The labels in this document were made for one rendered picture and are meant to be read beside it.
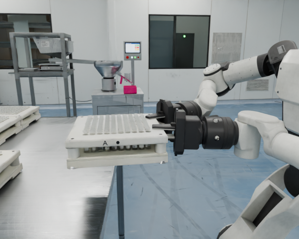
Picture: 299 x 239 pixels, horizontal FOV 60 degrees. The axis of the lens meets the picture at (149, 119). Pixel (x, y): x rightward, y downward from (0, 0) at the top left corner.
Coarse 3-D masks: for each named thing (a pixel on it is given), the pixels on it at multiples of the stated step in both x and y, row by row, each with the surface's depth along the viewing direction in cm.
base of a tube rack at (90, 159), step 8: (152, 144) 71; (80, 152) 66; (88, 152) 66; (96, 152) 66; (104, 152) 66; (112, 152) 66; (120, 152) 66; (128, 152) 66; (136, 152) 66; (144, 152) 66; (152, 152) 66; (72, 160) 62; (80, 160) 62; (88, 160) 62; (96, 160) 63; (104, 160) 63; (112, 160) 63; (120, 160) 63; (128, 160) 64; (136, 160) 64; (144, 160) 64; (152, 160) 65; (160, 160) 65
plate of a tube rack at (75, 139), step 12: (84, 120) 78; (156, 120) 77; (72, 132) 67; (96, 132) 67; (144, 132) 66; (156, 132) 66; (72, 144) 61; (84, 144) 61; (96, 144) 62; (108, 144) 62; (120, 144) 62; (132, 144) 63; (144, 144) 63
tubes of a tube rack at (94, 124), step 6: (96, 120) 75; (102, 120) 74; (108, 120) 74; (114, 120) 75; (120, 120) 75; (126, 120) 74; (132, 120) 74; (138, 120) 74; (96, 126) 72; (102, 126) 68; (108, 126) 68; (114, 126) 69; (120, 126) 69; (126, 126) 68; (132, 126) 68; (138, 126) 68
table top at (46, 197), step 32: (32, 128) 134; (64, 128) 134; (32, 160) 95; (64, 160) 95; (0, 192) 74; (32, 192) 74; (64, 192) 74; (96, 192) 74; (0, 224) 60; (32, 224) 60; (64, 224) 60; (96, 224) 60
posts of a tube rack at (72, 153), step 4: (156, 144) 65; (160, 144) 64; (164, 144) 64; (72, 148) 61; (76, 148) 62; (156, 148) 65; (160, 148) 64; (164, 148) 65; (68, 152) 62; (72, 152) 61; (76, 152) 62; (156, 152) 65; (160, 152) 65; (164, 152) 65; (68, 156) 62; (72, 156) 62; (76, 156) 62
